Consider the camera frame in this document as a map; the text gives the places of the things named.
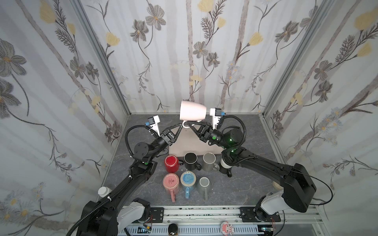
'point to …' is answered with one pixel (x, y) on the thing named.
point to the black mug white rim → (190, 159)
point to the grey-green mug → (208, 162)
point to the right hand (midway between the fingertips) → (193, 126)
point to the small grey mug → (204, 185)
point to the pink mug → (171, 182)
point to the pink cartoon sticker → (226, 228)
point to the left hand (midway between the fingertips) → (183, 127)
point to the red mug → (172, 163)
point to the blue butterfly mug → (188, 179)
